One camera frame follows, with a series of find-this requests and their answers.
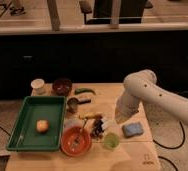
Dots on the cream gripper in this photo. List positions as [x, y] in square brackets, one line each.
[124, 114]

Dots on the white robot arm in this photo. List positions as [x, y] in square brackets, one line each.
[142, 86]

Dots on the green plastic cup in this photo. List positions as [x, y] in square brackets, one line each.
[111, 141]

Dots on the white paper cup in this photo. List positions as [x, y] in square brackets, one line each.
[38, 86]

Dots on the blue sponge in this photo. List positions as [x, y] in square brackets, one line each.
[132, 129]

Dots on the purple grape bunch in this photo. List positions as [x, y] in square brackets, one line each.
[97, 131]

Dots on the green chili pepper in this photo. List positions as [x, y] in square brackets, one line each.
[84, 90]

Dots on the orange plastic bowl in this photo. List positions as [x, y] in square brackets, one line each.
[75, 141]

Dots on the dark red bowl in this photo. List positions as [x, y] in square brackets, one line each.
[62, 87]

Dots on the yellow apple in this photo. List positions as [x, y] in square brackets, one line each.
[42, 126]

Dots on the green plastic tray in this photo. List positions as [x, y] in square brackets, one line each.
[24, 136]

